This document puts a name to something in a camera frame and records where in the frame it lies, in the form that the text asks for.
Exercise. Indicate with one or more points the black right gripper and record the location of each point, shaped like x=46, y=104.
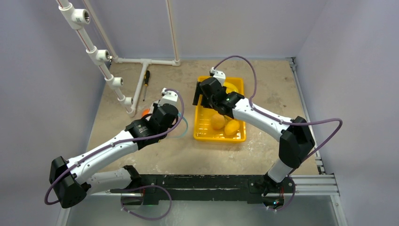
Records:
x=197, y=94

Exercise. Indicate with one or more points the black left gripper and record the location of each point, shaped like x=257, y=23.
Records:
x=155, y=105

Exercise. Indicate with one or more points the orange fruit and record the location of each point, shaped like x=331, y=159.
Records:
x=146, y=112

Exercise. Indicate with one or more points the yellow peach with leaf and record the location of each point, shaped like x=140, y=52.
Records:
x=217, y=121

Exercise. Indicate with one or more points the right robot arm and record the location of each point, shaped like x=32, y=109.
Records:
x=294, y=135

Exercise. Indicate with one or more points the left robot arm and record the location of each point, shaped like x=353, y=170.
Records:
x=68, y=177

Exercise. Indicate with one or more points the yellow banana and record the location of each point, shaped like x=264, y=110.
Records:
x=230, y=87

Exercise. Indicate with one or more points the yellow plastic tray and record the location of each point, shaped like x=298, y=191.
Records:
x=202, y=130

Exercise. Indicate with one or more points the black yellow screwdriver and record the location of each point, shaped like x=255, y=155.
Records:
x=146, y=82

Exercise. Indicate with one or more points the small yellow mango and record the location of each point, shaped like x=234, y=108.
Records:
x=231, y=128

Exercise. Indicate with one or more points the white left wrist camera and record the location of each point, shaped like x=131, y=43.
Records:
x=168, y=97

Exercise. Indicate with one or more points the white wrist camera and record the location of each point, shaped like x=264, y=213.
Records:
x=219, y=75
x=168, y=97

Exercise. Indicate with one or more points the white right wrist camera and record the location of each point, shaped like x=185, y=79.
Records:
x=219, y=75

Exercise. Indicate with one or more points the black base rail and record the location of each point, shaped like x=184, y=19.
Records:
x=252, y=189

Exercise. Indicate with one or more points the white pvc pipe frame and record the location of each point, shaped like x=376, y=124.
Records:
x=78, y=18

